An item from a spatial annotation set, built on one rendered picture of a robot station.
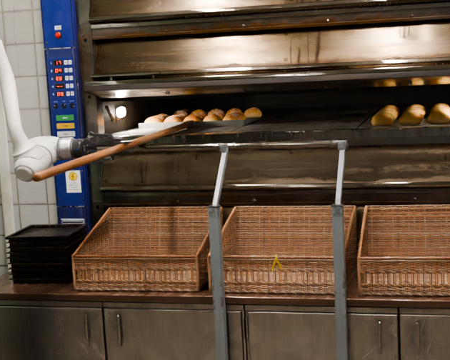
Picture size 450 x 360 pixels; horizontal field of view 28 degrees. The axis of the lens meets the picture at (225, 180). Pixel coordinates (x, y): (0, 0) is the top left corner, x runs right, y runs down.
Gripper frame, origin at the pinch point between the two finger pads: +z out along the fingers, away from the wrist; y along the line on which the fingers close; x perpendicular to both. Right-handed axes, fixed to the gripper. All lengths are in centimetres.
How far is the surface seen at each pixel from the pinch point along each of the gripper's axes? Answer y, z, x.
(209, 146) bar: 2.6, 30.3, -19.9
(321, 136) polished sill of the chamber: 3, 71, -57
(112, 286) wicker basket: 59, -12, -9
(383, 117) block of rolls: -3, 97, -72
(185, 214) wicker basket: 37, 8, -54
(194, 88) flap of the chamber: -20, 18, -46
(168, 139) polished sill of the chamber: 3, 1, -58
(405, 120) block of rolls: -1, 107, -71
